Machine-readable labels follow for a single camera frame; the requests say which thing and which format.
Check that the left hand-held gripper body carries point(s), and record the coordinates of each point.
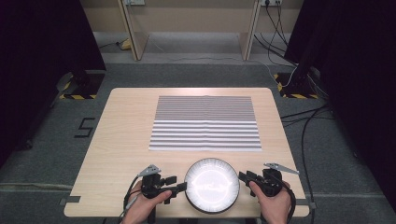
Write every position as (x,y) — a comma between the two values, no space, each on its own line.
(151,186)

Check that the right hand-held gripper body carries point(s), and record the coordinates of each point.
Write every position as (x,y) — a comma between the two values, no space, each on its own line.
(269,183)

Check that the person's right hand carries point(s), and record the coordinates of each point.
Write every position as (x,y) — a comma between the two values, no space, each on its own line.
(274,208)

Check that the person's left hand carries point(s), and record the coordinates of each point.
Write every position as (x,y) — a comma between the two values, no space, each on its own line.
(141,210)

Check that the grey tape strip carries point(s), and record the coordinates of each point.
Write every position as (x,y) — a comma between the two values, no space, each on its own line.
(306,203)
(71,200)

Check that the grey striped placemat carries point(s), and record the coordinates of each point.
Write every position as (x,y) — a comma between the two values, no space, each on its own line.
(205,124)

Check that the stand base with hazard tape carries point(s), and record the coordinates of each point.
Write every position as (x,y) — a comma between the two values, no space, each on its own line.
(81,88)
(295,88)

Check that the black curtain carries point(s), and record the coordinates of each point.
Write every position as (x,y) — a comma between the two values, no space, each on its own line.
(37,62)
(358,77)

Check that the yellow floor object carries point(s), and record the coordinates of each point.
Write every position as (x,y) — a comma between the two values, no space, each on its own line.
(126,45)

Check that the beige wooden desk frame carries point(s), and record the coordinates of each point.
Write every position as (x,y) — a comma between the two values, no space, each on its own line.
(137,43)

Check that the white wall socket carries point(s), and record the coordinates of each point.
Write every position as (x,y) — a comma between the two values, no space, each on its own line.
(271,2)
(134,2)

